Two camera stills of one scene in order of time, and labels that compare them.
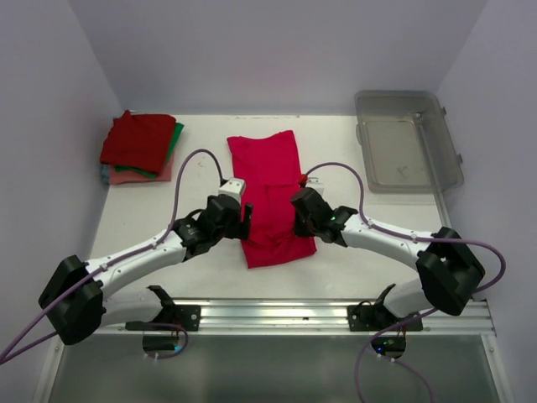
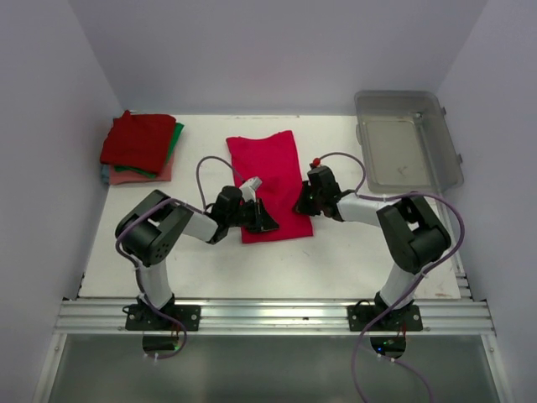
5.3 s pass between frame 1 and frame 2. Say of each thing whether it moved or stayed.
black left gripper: moved
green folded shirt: stayed
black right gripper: moved
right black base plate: stayed
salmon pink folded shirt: stayed
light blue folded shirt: stayed
